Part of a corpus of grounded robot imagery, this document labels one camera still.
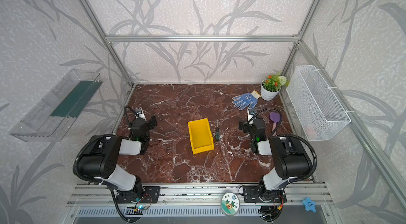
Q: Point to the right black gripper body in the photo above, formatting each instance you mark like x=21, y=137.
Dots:
x=249, y=129

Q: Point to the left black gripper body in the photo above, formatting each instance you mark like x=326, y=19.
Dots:
x=146, y=134

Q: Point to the green handled screwdriver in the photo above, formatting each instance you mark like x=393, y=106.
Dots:
x=217, y=133

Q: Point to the yellow plastic bin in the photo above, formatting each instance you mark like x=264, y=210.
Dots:
x=201, y=138

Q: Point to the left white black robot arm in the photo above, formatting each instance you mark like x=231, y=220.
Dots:
x=97, y=162

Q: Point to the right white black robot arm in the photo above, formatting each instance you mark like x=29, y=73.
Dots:
x=294, y=160

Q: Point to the purple plastic brush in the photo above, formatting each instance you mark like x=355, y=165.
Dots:
x=276, y=119

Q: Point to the blue white work glove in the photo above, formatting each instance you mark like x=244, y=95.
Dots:
x=247, y=100

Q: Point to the white pot with flowers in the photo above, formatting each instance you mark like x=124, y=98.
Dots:
x=271, y=86

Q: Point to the round green white badge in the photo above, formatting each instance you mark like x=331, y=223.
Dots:
x=230, y=204

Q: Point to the blue star toy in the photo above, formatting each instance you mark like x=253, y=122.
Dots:
x=309, y=205

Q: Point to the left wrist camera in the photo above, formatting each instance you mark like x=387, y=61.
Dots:
x=138, y=112

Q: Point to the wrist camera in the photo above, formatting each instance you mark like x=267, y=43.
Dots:
x=250, y=113
x=138, y=112

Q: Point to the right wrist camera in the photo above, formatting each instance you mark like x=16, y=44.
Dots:
x=250, y=113

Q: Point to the white wire mesh basket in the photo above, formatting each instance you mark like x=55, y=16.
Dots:
x=319, y=111

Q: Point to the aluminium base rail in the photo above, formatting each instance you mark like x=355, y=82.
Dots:
x=188, y=200

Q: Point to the clear plastic wall shelf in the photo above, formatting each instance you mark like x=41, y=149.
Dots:
x=54, y=115

